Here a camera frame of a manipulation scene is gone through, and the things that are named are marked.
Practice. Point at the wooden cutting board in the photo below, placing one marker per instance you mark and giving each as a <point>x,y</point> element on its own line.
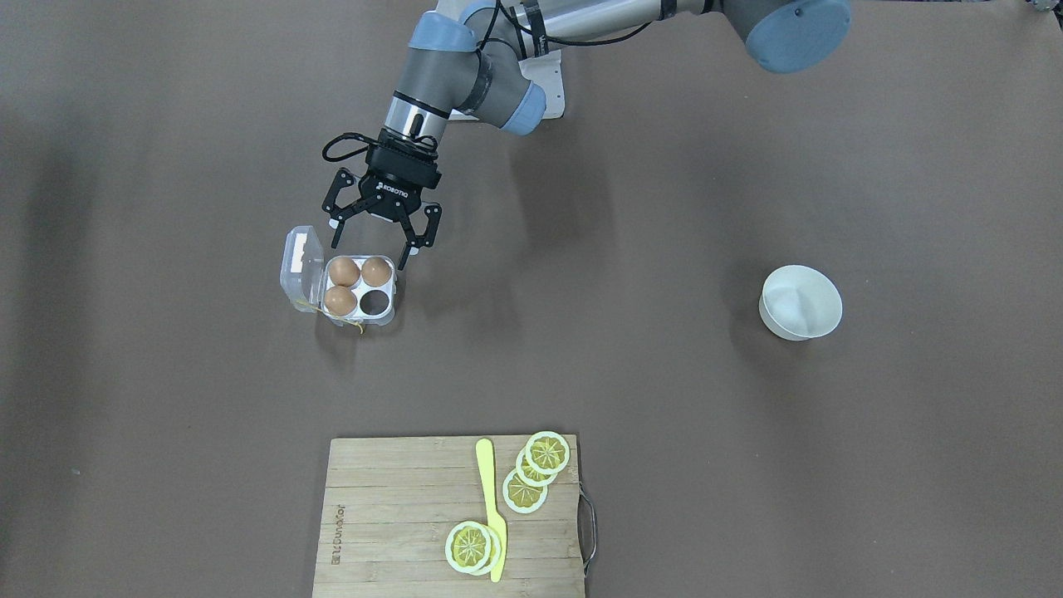
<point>389,503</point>

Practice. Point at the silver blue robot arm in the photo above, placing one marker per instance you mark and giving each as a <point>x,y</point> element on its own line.
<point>471,64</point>

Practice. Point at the white bowl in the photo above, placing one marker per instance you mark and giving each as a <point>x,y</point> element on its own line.
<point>799,303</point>

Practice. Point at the clear plastic egg box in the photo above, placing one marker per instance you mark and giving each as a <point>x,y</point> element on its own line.
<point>355,289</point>

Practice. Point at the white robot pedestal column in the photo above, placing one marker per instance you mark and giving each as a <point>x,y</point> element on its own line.
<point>544,71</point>

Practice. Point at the brown egg from bowl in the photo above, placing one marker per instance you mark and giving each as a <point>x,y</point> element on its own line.
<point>376,271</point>

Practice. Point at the lemon slice by knife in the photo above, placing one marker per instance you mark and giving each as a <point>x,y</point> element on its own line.
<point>473,548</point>

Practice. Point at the yellow plastic knife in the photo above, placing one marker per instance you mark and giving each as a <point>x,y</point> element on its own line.
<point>485,460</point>

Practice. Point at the brown egg in box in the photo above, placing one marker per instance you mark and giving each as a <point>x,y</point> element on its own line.
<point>344,271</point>
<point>340,301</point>

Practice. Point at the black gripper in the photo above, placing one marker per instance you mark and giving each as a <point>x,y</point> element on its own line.
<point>389,196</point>

